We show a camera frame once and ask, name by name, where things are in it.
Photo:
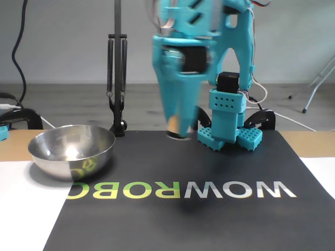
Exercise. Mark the black coil spring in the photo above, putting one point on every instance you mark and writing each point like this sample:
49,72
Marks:
124,65
110,65

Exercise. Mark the black spring clamp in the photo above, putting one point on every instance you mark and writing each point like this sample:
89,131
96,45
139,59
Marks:
264,116
205,119

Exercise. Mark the white folding stand legs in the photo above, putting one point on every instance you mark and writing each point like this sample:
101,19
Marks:
311,97

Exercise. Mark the metal bowl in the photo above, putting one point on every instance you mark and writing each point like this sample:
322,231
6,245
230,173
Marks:
65,167

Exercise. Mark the black clamp right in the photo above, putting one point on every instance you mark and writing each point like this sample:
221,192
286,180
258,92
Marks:
118,78

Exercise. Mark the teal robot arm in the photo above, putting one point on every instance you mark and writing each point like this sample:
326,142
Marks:
243,39

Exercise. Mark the black WOWROBO mat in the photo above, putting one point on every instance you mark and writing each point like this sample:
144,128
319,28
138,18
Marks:
131,222

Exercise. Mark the teal perforated robot base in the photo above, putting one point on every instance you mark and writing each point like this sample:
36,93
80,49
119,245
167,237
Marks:
250,138

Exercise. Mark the teal plastic block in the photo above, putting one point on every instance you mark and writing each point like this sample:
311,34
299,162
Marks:
4,134

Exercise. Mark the black C-clamp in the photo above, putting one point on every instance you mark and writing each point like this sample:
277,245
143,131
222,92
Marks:
26,115

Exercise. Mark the white plug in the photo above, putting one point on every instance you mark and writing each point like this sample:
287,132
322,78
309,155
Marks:
8,106

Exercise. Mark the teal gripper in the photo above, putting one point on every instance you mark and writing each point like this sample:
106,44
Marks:
176,87

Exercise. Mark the wooden ball with black base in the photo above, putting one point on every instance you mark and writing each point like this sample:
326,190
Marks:
172,123

